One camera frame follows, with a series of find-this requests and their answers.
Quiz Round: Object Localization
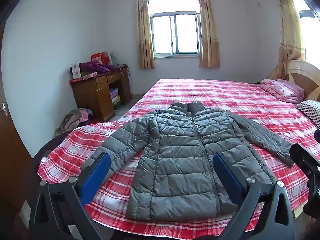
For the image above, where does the white printed box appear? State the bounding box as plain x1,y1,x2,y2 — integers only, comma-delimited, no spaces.
70,63,82,79

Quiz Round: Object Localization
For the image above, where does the pink quilt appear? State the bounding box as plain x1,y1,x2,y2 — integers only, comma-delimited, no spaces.
260,79,305,104

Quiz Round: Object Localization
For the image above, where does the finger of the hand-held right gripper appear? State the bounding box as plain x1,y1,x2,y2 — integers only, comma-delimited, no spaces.
290,143,320,178

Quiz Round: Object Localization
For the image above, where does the stack of boxes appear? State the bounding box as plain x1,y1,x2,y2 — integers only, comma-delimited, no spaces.
109,88,122,110

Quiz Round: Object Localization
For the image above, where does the pile of clothes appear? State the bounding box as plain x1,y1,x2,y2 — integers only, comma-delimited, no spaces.
55,108,93,137

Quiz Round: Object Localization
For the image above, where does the brown wooden door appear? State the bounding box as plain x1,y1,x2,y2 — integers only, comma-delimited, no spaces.
0,29,34,214

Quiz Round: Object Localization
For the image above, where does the wooden bed headboard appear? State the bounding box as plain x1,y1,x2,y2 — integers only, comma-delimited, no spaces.
285,59,320,100

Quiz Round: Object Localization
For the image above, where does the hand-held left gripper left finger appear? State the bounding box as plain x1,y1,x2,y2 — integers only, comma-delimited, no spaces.
29,152,112,240

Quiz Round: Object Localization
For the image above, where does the red plaid bed sheet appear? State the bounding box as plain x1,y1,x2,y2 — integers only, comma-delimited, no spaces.
37,79,320,233

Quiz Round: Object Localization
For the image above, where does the wooden desk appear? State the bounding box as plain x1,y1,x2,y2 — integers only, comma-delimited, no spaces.
69,66,132,122

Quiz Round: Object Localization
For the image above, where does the sliding window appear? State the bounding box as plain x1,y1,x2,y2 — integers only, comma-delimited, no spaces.
148,0,202,58

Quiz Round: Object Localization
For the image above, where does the bright side window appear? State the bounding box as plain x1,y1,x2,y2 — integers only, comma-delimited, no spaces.
287,0,320,64

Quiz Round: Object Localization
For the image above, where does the purple clothing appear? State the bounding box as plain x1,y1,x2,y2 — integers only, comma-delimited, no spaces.
79,61,115,77

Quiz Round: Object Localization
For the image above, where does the white cable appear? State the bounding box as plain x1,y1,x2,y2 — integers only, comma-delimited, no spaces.
116,64,131,78

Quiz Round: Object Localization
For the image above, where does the red gift box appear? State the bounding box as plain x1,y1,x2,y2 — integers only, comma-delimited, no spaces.
90,52,111,64

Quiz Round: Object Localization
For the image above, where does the grey puffer jacket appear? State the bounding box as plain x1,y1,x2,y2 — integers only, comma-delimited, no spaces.
99,102,295,222

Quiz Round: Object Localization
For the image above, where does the striped pillow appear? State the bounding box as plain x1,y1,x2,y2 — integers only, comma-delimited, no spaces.
296,100,320,128

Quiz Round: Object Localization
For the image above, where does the flat red box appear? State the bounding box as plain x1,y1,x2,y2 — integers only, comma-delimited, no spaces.
69,72,98,83

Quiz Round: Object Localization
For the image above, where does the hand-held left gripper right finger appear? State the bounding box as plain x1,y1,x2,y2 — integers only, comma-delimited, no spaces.
212,152,295,240

